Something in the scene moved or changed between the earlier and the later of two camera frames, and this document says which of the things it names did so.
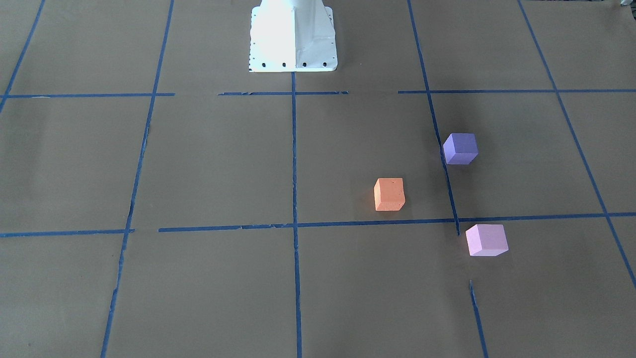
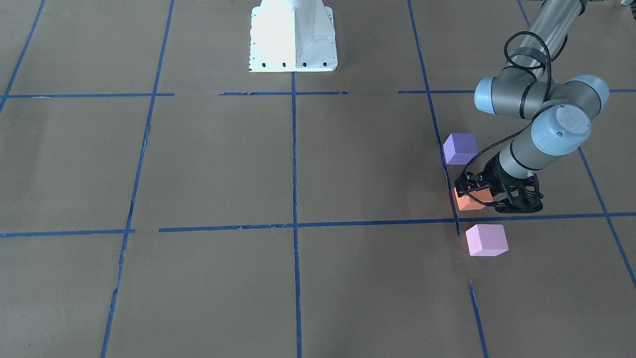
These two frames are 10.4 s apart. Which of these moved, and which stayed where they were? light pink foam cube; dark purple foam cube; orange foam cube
Moved: orange foam cube
Stayed: light pink foam cube; dark purple foam cube
